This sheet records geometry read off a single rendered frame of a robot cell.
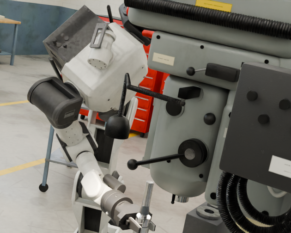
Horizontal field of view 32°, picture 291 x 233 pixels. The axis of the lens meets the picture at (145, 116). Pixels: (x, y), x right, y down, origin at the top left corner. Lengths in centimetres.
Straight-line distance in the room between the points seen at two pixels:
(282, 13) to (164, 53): 31
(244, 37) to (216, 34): 7
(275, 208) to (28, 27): 1122
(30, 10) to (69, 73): 1049
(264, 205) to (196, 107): 28
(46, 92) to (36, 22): 1073
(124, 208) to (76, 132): 36
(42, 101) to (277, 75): 96
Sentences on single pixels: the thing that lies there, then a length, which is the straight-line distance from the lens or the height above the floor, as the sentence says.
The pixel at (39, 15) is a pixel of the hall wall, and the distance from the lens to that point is 1247.
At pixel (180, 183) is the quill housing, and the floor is 136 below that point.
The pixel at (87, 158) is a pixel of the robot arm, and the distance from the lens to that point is 188.
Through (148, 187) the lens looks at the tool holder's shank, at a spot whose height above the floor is 126.
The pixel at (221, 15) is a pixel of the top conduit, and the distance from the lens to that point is 119.
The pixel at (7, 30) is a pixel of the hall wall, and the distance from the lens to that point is 1176.
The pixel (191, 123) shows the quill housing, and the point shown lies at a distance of 129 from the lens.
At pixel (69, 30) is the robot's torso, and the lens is 180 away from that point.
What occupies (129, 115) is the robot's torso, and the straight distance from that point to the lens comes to 205.
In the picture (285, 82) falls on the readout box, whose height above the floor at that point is 171.
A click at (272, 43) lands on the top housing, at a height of 176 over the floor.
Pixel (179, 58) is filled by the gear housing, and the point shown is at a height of 168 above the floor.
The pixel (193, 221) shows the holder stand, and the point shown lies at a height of 109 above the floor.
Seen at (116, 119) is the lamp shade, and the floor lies 145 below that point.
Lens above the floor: 181
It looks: 13 degrees down
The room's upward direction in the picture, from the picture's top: 11 degrees clockwise
